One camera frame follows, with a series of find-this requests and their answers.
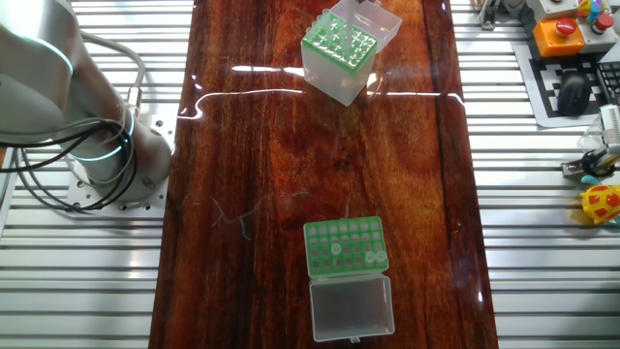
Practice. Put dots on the green clear pipette tip box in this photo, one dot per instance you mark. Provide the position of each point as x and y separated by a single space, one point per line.
334 82
346 300

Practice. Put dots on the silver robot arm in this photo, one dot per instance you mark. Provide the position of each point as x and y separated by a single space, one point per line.
150 160

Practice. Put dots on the glossy brown wooden board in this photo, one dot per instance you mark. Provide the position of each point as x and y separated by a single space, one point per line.
271 160

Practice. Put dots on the orange emergency stop box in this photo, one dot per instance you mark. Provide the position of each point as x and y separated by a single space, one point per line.
552 43

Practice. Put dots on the black computer mouse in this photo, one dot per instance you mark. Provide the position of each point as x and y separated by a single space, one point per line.
574 94

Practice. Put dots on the grey control button box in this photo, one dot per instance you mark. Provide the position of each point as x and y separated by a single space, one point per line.
552 9

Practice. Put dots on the yellow orange turtle toy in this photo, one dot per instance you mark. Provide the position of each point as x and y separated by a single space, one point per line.
603 203

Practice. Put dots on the black keyboard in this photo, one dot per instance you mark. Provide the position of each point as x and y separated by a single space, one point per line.
611 82

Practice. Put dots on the grey emergency stop box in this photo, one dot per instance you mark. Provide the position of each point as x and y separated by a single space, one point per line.
596 41

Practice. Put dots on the small colourful plastic toy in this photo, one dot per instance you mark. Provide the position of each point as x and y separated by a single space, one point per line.
588 9

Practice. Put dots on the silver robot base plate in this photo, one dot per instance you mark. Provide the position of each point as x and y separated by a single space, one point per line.
162 131

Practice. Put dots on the small silver metal bracket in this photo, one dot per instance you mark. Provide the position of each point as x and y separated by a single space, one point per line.
571 168

